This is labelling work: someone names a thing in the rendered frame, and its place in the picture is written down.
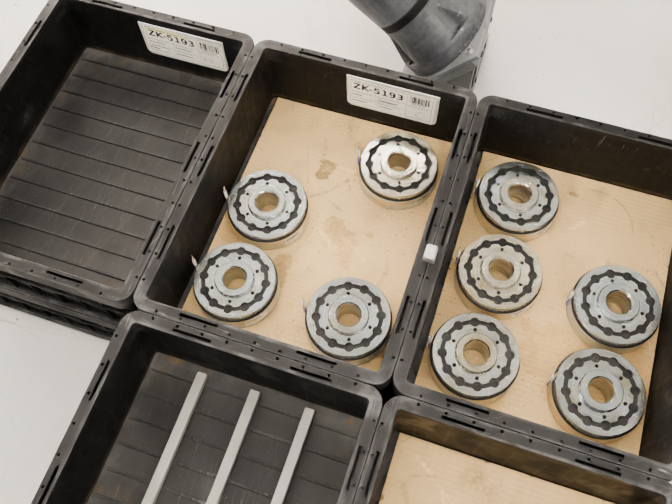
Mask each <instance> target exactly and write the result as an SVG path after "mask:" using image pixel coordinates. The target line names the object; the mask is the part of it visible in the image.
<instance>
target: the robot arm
mask: <svg viewBox="0 0 672 504"><path fill-rule="evenodd" d="M348 1H349V2H350V3H351V4H353V5H354V6H355V7H356V8H357V9H358V10H360V11H361V12H362V13H363V14H364V15H365V16H367V17H368V18H369V19H370V20H371V21H372V22H373V23H375V24H376V25H377V26H378V27H379V28H381V29H382V30H383V31H384V32H385V33H386V34H387V35H388V36H389V37H390V39H391V41H392V42H393V44H394V46H395V48H396V49H397V51H398V53H399V55H400V56H401V58H402V60H403V62H404V63H405V65H406V66H407V67H408V68H409V69H410V70H411V71H413V72H414V73H415V74H416V75H418V76H421V77H425V76H430V75H433V74H435V73H437V72H439V71H440V70H442V69H444V68H445V67H446V66H448V65H449V64H450V63H452V62H453V61H454V60H455V59H456V58H457V57H458V56H459V55H460V54H461V53H462V52H463V51H464V50H465V49H466V47H467V46H468V45H469V44H470V42H471V41H472V39H473V38H474V37H475V35H476V33H477V32H478V30H479V28H480V26H481V24H482V22H483V19H484V16H485V12H486V2H485V0H348Z"/></svg>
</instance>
